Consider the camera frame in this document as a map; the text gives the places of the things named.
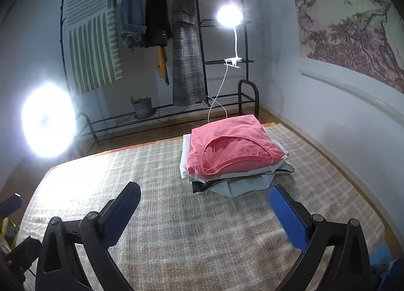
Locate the grey plaid coat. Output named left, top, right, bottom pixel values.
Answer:
left=171, top=0, right=206, bottom=106

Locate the yellow-trimmed bag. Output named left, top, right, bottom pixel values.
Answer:
left=0, top=218, right=19, bottom=247

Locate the black coat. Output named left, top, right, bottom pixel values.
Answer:
left=143, top=0, right=172, bottom=48

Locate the green striped hanging rug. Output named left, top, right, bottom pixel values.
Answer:
left=65, top=0, right=125, bottom=95

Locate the pink dress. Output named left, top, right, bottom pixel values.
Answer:
left=186, top=114, right=286, bottom=175

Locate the denim jacket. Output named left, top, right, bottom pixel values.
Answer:
left=120, top=0, right=148, bottom=49

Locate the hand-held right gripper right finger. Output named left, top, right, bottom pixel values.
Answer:
left=268, top=184, right=370, bottom=291

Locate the black metal clothes rack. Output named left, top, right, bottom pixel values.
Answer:
left=60, top=0, right=260, bottom=149

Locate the beige plaid blanket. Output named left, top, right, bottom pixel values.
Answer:
left=16, top=122, right=387, bottom=291

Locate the white clip lamp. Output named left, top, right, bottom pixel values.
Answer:
left=216, top=5, right=245, bottom=69

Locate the ring light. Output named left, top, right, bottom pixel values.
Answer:
left=21, top=84, right=78, bottom=157

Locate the grey folded garment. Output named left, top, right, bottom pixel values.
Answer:
left=208, top=173, right=275, bottom=198

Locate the landscape wall painting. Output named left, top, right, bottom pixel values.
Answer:
left=286, top=0, right=404, bottom=92

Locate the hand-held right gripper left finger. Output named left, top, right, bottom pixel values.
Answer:
left=35, top=181, right=141, bottom=291

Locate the potted plant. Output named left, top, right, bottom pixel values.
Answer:
left=129, top=96, right=156, bottom=119

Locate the dark folded garment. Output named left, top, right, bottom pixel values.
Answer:
left=191, top=166, right=295, bottom=194

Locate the white folded garment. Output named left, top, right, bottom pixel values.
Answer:
left=179, top=124, right=289, bottom=181

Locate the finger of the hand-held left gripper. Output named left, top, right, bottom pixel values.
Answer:
left=0, top=194, right=22, bottom=220

